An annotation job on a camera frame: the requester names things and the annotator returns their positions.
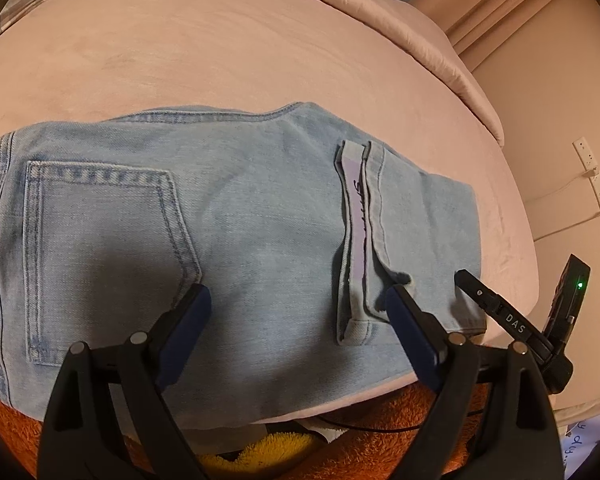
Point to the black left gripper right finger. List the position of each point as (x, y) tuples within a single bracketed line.
[(517, 436)]

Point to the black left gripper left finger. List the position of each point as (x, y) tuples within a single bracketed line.
[(81, 437)]

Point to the light blue denim pants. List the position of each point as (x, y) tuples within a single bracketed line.
[(296, 221)]

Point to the orange fuzzy garment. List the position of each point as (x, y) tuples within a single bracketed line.
[(355, 454)]

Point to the yellow fuzzy cloth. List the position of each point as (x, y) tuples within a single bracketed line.
[(267, 458)]

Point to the pink bed sheet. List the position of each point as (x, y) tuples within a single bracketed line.
[(96, 60)]

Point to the white wall power strip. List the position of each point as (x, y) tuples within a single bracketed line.
[(590, 165)]

